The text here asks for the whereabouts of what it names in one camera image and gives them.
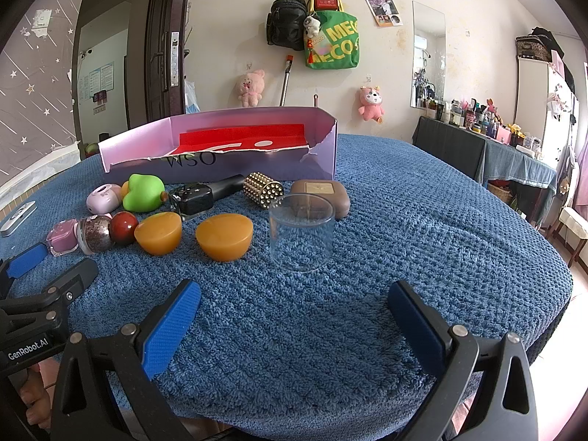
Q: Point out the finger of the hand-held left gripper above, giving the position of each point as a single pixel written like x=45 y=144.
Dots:
x=27 y=259
x=76 y=278

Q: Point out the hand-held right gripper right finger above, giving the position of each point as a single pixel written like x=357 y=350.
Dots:
x=413 y=326

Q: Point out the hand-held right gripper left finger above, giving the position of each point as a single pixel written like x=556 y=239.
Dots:
x=170 y=330

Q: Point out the pink nail polish bottle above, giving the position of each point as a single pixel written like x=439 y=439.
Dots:
x=62 y=238

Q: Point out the glitter bottle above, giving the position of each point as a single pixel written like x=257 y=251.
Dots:
x=95 y=235

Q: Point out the red-brown ball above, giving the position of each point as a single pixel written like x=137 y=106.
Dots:
x=123 y=228

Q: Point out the pink round case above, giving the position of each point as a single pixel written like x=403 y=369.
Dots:
x=103 y=198

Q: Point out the orange half sphere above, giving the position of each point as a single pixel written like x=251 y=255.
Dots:
x=224 y=239
x=158 y=235

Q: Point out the green rubber toy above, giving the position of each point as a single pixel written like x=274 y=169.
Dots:
x=142 y=193

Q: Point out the clear glass cup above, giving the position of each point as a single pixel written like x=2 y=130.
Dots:
x=301 y=243

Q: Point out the brown rounded case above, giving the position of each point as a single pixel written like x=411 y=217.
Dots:
x=321 y=189

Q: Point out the gold studded cylinder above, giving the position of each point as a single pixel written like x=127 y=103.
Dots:
x=262 y=190

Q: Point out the purple cardboard box red lining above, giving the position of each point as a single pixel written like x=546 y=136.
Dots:
x=257 y=165

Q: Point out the person's left hand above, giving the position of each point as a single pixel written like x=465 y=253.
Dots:
x=34 y=395

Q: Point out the white plastic sheet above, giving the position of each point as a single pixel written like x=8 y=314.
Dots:
x=36 y=170

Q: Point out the blue textured blanket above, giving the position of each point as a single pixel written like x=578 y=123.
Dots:
x=390 y=239

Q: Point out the black bottle with cube cap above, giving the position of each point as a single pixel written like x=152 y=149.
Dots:
x=193 y=202

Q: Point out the star patterned curtain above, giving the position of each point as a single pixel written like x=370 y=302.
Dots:
x=36 y=101

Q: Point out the table with dark cloth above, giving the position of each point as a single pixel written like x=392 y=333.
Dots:
x=459 y=147

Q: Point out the white stool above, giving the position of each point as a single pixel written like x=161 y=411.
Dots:
x=574 y=225

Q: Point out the plastic bag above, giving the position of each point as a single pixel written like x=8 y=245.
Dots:
x=192 y=103

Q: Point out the row of cosmetic bottles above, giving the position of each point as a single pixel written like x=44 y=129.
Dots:
x=477 y=117

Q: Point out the pink plush with white face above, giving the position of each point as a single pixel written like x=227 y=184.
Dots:
x=371 y=103

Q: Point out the silver door lock plate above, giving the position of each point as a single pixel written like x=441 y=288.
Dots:
x=174 y=57

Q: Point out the pink bear plush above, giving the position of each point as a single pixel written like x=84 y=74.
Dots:
x=250 y=88

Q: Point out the white wardrobe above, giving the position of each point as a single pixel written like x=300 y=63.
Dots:
x=533 y=96

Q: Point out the dark wooden door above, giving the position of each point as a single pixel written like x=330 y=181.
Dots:
x=163 y=18

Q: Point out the red tassel charm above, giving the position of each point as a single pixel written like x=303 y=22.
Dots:
x=312 y=53

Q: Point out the green tote bag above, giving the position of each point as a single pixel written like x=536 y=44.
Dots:
x=337 y=41

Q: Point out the patterned suitcase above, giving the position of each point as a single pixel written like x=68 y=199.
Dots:
x=533 y=48

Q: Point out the panda plush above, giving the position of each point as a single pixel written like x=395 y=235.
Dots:
x=313 y=25

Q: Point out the black backpack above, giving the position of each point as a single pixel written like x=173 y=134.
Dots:
x=285 y=20

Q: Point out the wall mirror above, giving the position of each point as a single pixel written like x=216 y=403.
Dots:
x=427 y=55

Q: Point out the wall photo print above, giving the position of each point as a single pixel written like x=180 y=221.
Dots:
x=383 y=8

